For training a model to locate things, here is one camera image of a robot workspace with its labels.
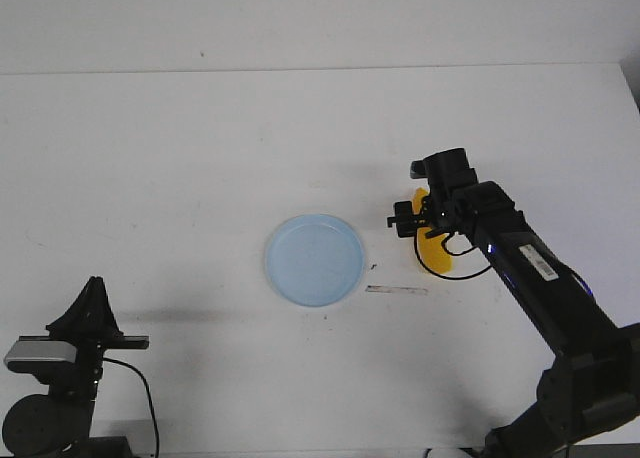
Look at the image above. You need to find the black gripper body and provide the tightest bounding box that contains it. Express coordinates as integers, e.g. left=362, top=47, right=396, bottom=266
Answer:
left=420, top=187, right=473, bottom=236
left=18, top=335, right=150, bottom=393

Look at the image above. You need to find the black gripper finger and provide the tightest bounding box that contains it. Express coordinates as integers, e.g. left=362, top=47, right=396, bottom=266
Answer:
left=386, top=201, right=423, bottom=237
left=45, top=276, right=124, bottom=337

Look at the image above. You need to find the yellow corn cob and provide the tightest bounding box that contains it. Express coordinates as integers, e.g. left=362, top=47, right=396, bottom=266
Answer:
left=412, top=188, right=453, bottom=275

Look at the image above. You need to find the light blue round plate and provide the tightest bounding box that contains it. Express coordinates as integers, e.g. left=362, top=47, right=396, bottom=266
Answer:
left=264, top=214, right=365, bottom=308

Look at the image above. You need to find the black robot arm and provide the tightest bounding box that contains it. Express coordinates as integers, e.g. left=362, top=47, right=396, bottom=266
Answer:
left=2, top=276, right=149, bottom=457
left=387, top=148, right=639, bottom=457

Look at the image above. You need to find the clear tape strip horizontal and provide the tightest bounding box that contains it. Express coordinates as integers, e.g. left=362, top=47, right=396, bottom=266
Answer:
left=365, top=285, right=429, bottom=296

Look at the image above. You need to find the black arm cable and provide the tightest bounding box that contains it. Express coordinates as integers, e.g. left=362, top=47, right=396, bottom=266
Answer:
left=102, top=357, right=161, bottom=457
left=412, top=227, right=492, bottom=281

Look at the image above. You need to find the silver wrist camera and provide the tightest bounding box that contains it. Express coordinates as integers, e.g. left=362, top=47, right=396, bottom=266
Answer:
left=4, top=339, right=77, bottom=374

